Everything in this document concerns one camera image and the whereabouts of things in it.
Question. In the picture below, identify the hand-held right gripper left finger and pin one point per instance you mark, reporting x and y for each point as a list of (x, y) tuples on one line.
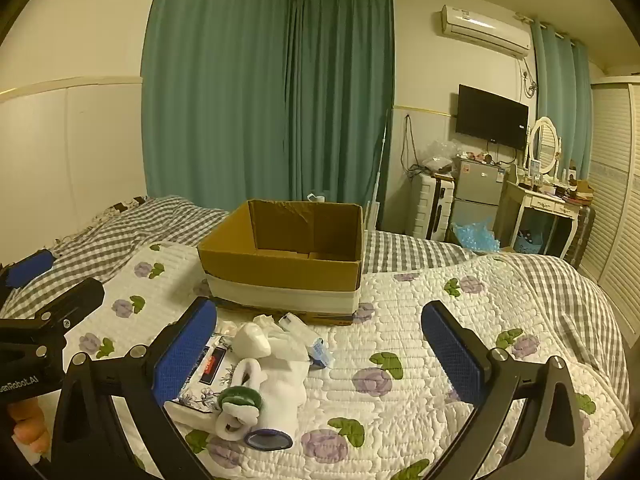
[(185, 355)]

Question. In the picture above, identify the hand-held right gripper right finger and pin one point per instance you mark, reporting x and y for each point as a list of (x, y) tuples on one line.
[(452, 355)]

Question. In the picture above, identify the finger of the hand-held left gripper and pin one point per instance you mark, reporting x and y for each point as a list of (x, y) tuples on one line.
[(75, 296), (31, 266)]

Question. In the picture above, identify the red label packet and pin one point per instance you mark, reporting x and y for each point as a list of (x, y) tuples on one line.
[(212, 365)]

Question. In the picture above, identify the white sock bundle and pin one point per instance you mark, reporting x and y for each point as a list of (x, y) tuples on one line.
[(252, 340)]

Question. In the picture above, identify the green banded sock roll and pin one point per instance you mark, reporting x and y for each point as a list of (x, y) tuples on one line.
[(240, 397)]

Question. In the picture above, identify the white tissue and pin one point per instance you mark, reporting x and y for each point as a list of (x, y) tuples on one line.
[(264, 319)]

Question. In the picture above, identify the knotted white sock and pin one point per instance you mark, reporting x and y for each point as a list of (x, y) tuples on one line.
[(280, 385)]

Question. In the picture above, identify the white cloth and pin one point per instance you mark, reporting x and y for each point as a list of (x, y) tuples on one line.
[(292, 342)]

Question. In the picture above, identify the purple tape roll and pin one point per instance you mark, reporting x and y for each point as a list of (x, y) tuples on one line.
[(270, 440)]

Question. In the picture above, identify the cardboard box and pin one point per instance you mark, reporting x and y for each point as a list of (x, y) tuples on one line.
[(280, 276)]

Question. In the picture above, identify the blue tissue pack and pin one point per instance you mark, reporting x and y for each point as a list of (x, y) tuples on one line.
[(320, 352)]

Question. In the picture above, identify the person's left hand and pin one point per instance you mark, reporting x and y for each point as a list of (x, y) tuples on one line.
[(30, 432)]

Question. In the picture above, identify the white floral quilt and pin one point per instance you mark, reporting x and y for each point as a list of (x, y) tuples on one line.
[(400, 310)]

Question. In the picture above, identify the grey checked bedsheet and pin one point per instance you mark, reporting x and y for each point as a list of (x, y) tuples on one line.
[(115, 230)]

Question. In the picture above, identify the brown patterned pillow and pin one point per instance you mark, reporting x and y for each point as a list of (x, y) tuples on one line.
[(122, 207)]

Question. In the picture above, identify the blue plastic bag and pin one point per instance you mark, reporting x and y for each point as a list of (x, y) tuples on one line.
[(475, 237)]

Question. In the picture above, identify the blue basket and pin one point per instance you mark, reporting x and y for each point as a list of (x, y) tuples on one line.
[(529, 246)]

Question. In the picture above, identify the white suitcase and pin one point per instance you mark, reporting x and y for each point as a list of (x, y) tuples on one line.
[(422, 205)]

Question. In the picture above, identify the small silver fridge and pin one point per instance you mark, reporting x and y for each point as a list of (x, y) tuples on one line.
[(477, 192)]

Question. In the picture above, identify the white dressing table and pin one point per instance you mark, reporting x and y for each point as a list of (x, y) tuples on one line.
[(537, 202)]

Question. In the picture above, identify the dark striped suitcase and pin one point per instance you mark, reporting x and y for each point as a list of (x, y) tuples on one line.
[(582, 235)]

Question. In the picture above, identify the white pole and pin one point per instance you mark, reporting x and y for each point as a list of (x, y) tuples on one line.
[(380, 170)]

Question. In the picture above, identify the cosmetics clutter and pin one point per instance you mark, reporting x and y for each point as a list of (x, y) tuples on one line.
[(560, 187)]

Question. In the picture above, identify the clear plastic bag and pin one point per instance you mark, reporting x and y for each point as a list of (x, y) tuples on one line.
[(439, 155)]

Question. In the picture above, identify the white oval mirror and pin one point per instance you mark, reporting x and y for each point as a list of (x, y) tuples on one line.
[(545, 145)]

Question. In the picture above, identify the white louvered wardrobe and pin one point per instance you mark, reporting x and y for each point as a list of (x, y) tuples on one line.
[(615, 185)]

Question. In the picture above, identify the black flat television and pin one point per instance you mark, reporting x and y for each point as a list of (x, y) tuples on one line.
[(492, 117)]

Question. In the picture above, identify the wide green curtain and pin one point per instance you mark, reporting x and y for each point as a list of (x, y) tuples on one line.
[(215, 85)]

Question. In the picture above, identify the light green window curtain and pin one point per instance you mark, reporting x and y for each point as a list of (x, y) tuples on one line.
[(560, 100)]

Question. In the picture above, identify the narrow green curtain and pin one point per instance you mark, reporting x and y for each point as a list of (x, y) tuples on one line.
[(340, 100)]

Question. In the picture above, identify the white air conditioner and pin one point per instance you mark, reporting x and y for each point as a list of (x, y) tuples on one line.
[(487, 30)]

